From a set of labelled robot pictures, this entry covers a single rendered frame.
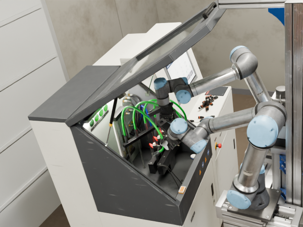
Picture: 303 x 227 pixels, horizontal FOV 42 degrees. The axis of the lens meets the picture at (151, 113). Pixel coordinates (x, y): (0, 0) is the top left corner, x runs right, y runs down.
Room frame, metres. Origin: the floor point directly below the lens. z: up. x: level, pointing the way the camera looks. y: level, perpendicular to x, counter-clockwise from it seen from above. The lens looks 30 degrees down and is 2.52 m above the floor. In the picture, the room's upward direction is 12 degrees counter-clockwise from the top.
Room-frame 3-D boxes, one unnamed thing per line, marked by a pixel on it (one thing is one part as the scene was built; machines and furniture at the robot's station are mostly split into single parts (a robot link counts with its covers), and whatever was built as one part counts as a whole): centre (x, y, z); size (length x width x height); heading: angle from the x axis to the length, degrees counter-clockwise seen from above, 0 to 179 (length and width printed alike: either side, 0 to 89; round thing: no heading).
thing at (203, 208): (1.98, -0.20, 0.44); 0.65 x 0.02 x 0.68; 152
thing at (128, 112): (2.44, 0.14, 1.20); 0.13 x 0.03 x 0.31; 152
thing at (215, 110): (2.65, -0.44, 0.96); 0.70 x 0.22 x 0.03; 152
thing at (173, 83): (2.02, -0.18, 1.52); 0.11 x 0.11 x 0.08; 2
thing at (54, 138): (2.63, 0.27, 0.75); 1.40 x 0.28 x 1.50; 152
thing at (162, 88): (2.03, -0.09, 1.52); 0.09 x 0.08 x 0.11; 92
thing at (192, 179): (1.99, -0.19, 0.87); 0.62 x 0.04 x 0.16; 152
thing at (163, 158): (2.21, -0.03, 0.91); 0.34 x 0.10 x 0.15; 152
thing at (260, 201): (1.51, -0.43, 1.09); 0.15 x 0.15 x 0.10
